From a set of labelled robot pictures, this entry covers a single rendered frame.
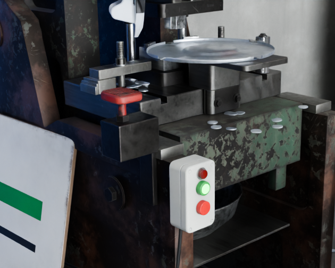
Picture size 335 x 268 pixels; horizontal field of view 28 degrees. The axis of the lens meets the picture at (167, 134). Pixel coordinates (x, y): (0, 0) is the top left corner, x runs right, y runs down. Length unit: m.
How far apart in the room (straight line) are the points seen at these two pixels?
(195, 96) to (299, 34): 2.39
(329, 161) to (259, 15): 1.98
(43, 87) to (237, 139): 0.51
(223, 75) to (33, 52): 0.48
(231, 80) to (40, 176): 0.52
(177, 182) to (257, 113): 0.34
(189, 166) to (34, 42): 0.61
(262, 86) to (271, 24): 2.01
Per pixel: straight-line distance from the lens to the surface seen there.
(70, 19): 1.64
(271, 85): 1.67
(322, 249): 1.74
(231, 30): 3.42
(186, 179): 1.24
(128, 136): 1.24
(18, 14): 1.70
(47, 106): 1.67
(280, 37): 3.71
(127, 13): 1.22
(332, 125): 1.63
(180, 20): 1.59
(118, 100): 1.21
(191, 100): 1.48
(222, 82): 1.49
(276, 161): 1.60
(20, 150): 1.74
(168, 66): 1.55
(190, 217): 1.27
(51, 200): 1.64
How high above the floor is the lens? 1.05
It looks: 17 degrees down
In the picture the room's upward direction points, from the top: 1 degrees counter-clockwise
